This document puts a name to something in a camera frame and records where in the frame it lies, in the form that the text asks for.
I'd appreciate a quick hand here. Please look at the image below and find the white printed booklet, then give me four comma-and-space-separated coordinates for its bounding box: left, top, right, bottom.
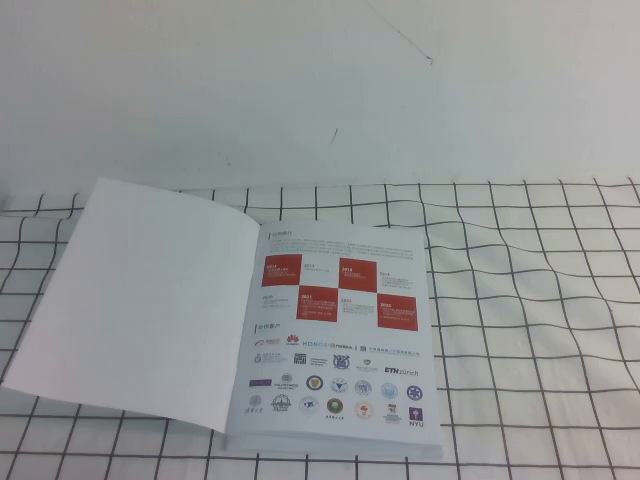
0, 176, 445, 461

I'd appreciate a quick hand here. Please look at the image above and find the white black-grid tablecloth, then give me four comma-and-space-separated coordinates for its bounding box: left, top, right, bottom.
0, 177, 640, 480

